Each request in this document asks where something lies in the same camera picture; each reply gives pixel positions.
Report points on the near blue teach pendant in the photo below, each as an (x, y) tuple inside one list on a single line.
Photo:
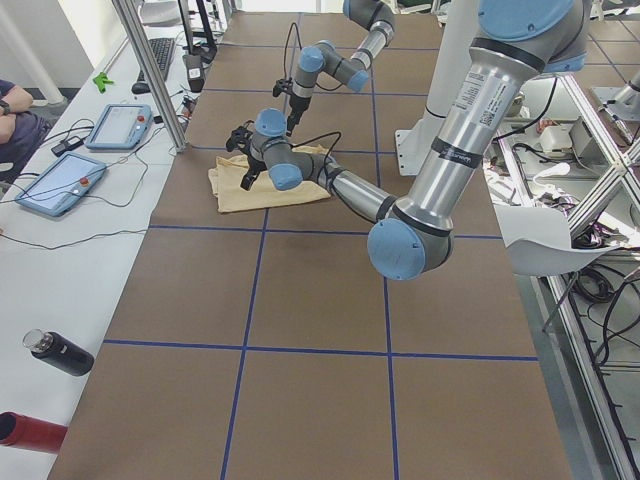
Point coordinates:
[(57, 190)]

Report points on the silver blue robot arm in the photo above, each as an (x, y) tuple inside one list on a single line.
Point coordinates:
[(516, 41), (377, 18)]

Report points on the black power adapter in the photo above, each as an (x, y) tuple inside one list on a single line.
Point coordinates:
[(67, 145)]

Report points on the black water bottle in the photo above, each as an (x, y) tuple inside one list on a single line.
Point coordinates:
[(59, 352)]

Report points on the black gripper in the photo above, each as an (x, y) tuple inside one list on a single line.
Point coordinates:
[(298, 105), (255, 165)]

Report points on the black computer mouse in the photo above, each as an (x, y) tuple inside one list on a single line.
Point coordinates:
[(140, 88)]

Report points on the aluminium frame post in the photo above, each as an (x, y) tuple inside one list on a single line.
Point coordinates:
[(136, 34)]

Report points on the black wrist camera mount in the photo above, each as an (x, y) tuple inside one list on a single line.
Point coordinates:
[(240, 140), (282, 86)]

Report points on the white moulded chair shell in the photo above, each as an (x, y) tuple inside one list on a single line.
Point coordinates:
[(539, 244)]

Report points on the green plastic clamp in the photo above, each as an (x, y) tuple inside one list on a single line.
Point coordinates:
[(102, 81)]

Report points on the red water bottle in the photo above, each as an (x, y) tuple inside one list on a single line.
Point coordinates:
[(24, 432)]

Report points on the far blue teach pendant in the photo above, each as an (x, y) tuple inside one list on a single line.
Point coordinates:
[(120, 127)]

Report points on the cream long-sleeve printed shirt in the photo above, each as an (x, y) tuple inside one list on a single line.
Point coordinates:
[(225, 179)]

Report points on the seated person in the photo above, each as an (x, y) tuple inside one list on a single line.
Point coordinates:
[(22, 132)]

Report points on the black keyboard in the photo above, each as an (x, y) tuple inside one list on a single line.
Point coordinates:
[(163, 50)]

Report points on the blue teach pendant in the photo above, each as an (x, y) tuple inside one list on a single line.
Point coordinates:
[(57, 190), (120, 127)]

